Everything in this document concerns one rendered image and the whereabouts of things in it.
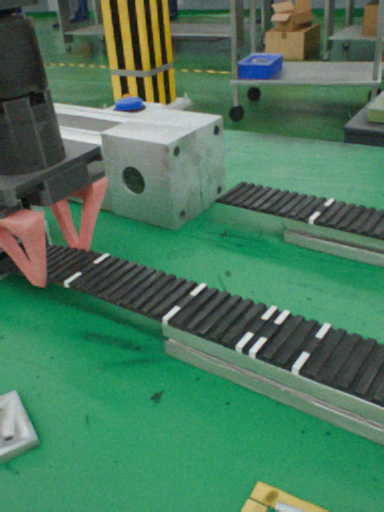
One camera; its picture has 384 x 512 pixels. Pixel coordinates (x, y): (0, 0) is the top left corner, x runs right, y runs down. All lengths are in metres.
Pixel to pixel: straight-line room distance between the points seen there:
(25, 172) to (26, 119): 0.04
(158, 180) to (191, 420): 0.28
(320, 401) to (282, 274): 0.16
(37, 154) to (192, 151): 0.20
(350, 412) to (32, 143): 0.29
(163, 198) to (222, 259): 0.10
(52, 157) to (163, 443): 0.22
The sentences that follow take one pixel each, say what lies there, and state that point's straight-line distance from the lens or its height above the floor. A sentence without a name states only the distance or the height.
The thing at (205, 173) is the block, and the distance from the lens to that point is 0.59.
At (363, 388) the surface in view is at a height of 0.81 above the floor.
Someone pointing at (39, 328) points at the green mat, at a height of 0.78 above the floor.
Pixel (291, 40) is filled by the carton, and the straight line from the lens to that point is 5.51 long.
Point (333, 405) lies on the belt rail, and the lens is 0.35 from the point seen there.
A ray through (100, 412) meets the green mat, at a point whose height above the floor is 0.78.
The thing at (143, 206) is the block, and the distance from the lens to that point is 0.58.
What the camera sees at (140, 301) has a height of 0.81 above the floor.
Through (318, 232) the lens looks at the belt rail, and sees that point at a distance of 0.51.
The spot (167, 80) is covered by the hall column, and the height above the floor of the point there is 0.21.
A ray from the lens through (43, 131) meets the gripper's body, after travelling 0.42.
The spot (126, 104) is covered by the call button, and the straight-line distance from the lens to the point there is 0.78.
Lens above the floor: 1.04
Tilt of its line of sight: 30 degrees down
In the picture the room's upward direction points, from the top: 5 degrees counter-clockwise
